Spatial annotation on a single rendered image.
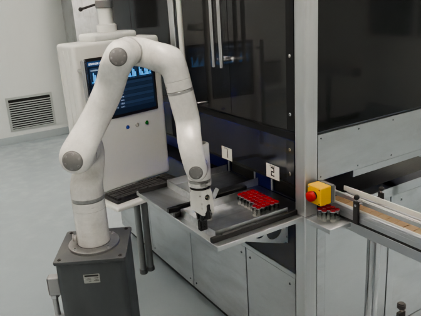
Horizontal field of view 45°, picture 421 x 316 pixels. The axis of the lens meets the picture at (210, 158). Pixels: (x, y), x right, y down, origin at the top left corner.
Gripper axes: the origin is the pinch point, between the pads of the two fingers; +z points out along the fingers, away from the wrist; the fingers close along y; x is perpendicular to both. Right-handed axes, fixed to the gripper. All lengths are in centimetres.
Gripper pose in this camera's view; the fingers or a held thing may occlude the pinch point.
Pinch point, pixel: (202, 224)
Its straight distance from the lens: 189.0
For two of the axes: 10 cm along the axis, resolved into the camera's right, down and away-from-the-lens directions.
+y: -5.3, -2.3, 8.2
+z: 0.6, 9.5, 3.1
